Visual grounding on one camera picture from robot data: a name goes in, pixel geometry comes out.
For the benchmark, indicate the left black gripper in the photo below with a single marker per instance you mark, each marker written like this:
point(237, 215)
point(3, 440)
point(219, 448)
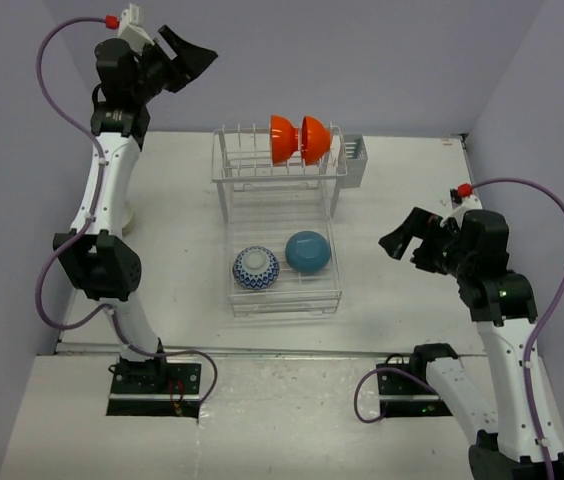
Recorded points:
point(196, 59)

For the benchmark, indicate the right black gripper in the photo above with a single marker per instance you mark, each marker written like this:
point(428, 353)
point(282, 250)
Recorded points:
point(424, 224)

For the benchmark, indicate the orange bowl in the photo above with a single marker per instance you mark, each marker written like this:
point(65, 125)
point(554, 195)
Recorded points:
point(315, 140)
point(284, 139)

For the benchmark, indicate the beige ceramic bowl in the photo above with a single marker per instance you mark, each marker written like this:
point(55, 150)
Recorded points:
point(127, 219)

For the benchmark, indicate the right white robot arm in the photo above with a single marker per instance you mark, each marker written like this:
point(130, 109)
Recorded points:
point(515, 438)

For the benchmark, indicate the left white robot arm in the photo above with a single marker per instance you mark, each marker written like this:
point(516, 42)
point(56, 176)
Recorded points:
point(132, 70)

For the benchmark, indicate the grey cutlery holder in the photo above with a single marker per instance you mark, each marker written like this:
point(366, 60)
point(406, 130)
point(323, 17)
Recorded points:
point(356, 160)

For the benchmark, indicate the teal bowl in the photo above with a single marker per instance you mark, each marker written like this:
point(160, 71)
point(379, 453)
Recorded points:
point(307, 252)

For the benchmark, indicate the blue patterned bowl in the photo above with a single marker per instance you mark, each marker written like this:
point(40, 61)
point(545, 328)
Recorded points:
point(255, 268)

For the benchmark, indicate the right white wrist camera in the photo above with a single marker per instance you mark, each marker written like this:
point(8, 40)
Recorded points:
point(463, 199)

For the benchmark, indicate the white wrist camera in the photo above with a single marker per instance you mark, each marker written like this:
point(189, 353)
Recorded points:
point(134, 25)
point(463, 199)

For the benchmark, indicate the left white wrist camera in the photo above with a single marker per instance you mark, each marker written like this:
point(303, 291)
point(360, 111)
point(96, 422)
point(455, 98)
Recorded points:
point(134, 25)

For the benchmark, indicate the white wire dish rack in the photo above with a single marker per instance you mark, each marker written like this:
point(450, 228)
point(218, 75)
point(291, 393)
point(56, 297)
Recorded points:
point(264, 204)

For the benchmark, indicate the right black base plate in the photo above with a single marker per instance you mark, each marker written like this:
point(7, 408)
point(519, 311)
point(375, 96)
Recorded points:
point(400, 396)

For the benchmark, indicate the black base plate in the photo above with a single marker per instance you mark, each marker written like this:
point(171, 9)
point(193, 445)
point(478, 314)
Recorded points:
point(400, 396)
point(155, 388)

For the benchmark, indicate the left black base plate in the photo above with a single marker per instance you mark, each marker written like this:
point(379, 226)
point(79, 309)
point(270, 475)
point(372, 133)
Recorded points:
point(155, 388)

